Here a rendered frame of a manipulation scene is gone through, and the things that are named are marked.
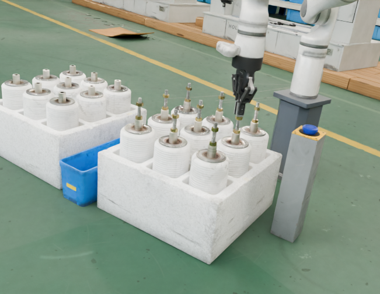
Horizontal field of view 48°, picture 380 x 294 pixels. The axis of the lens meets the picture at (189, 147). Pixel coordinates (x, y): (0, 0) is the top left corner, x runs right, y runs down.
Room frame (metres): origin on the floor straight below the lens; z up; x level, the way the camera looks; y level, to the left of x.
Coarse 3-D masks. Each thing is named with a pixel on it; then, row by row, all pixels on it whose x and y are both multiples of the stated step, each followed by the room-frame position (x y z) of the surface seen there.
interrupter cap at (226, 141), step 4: (228, 136) 1.09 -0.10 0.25; (224, 140) 1.06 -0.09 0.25; (228, 140) 1.07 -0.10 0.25; (240, 140) 1.07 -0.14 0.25; (244, 140) 1.08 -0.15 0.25; (224, 144) 1.03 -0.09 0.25; (228, 144) 1.03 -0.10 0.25; (232, 144) 1.05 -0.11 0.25; (240, 144) 1.05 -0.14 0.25; (244, 144) 1.05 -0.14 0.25; (248, 144) 1.05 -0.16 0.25; (236, 148) 1.02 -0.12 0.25; (240, 148) 1.02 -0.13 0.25
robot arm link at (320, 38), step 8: (336, 8) 1.39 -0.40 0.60; (320, 16) 1.39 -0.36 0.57; (328, 16) 1.39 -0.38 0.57; (336, 16) 1.39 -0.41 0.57; (320, 24) 1.42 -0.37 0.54; (328, 24) 1.40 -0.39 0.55; (312, 32) 1.45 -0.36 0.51; (320, 32) 1.41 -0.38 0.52; (328, 32) 1.39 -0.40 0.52; (304, 40) 1.41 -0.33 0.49; (312, 40) 1.39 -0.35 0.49; (320, 40) 1.39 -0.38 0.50; (328, 40) 1.39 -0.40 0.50
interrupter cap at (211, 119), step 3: (207, 117) 1.22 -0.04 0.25; (210, 117) 1.23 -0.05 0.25; (213, 117) 1.23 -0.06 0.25; (222, 117) 1.24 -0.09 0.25; (225, 117) 1.24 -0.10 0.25; (207, 120) 1.20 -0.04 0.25; (210, 120) 1.20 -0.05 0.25; (213, 120) 1.21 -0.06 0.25; (222, 120) 1.22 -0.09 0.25; (225, 120) 1.22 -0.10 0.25; (228, 120) 1.22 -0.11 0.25; (213, 123) 1.18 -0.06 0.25; (219, 123) 1.19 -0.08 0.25; (222, 123) 1.19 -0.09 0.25; (225, 123) 1.19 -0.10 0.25; (228, 123) 1.20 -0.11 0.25
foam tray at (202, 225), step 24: (120, 168) 1.01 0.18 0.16; (144, 168) 0.99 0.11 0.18; (264, 168) 1.07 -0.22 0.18; (120, 192) 1.01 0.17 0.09; (144, 192) 0.96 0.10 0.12; (168, 192) 0.92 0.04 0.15; (192, 192) 0.89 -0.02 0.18; (240, 192) 0.95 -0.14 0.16; (264, 192) 1.10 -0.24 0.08; (120, 216) 1.00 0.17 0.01; (144, 216) 0.96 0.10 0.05; (168, 216) 0.92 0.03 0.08; (192, 216) 0.88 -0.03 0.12; (216, 216) 0.85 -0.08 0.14; (240, 216) 0.97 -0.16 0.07; (168, 240) 0.92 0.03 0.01; (192, 240) 0.88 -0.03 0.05; (216, 240) 0.86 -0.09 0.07
